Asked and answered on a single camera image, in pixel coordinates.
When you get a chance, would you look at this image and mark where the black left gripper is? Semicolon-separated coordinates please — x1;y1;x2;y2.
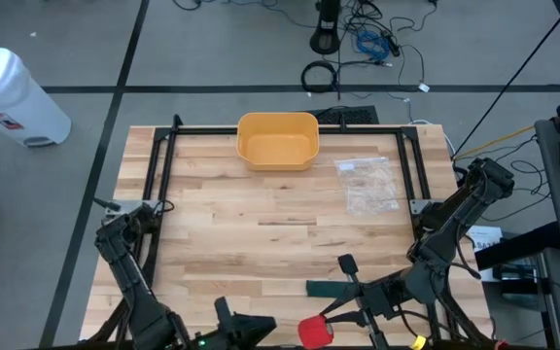
195;296;279;350

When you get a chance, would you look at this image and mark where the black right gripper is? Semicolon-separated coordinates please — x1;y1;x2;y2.
319;253;413;350

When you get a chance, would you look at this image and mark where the dark green elastic bandage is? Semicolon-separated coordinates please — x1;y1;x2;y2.
305;279;359;300

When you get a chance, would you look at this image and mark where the red elastic bandage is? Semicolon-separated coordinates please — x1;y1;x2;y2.
297;314;334;350

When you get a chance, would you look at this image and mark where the clear plastic zip bag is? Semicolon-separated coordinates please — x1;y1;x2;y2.
333;156;402;217

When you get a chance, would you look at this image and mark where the white printed paper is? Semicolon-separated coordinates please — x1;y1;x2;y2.
469;225;504;283

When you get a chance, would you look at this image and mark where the yellow plastic bin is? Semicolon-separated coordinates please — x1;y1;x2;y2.
235;112;321;172

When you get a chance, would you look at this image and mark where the black flat bar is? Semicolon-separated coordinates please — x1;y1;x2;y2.
473;221;560;271

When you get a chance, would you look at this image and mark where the black keyboard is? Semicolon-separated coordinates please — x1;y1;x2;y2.
308;105;381;125

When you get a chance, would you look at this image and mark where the black stand base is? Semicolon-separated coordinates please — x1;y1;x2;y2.
308;0;343;55

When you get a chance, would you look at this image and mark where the white plastic trash can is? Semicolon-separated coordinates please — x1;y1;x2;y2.
0;46;73;148

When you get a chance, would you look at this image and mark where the grey metal base plate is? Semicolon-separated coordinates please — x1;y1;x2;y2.
408;197;444;215
104;199;151;220

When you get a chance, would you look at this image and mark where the black cable connector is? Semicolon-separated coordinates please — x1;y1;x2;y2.
93;196;122;213

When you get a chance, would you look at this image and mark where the black metal table frame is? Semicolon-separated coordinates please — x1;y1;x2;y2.
85;114;493;350

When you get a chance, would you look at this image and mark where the yellow floor cable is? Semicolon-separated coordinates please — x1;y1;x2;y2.
452;101;560;161

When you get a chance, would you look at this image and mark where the black coiled cable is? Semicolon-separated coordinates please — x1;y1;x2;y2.
300;59;340;94

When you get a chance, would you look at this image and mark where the blue coiled cable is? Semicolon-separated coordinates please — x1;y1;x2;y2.
355;29;392;62

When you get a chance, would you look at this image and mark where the black floor cable tangle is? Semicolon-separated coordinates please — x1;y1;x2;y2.
340;0;439;93

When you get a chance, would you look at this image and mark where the black taut cable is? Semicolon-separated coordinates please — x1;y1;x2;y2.
452;0;560;159

